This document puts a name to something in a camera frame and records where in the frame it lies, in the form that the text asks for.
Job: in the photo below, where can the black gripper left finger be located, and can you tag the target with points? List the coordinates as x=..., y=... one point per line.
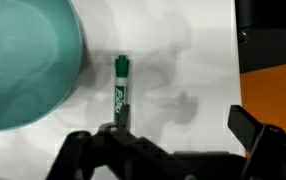
x=124, y=116

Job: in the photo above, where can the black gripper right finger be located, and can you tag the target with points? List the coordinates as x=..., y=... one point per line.
x=244, y=128

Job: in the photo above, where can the green Expo marker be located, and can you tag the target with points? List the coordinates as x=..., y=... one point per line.
x=122, y=81

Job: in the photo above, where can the teal bowl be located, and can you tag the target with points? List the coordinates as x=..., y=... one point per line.
x=23, y=63

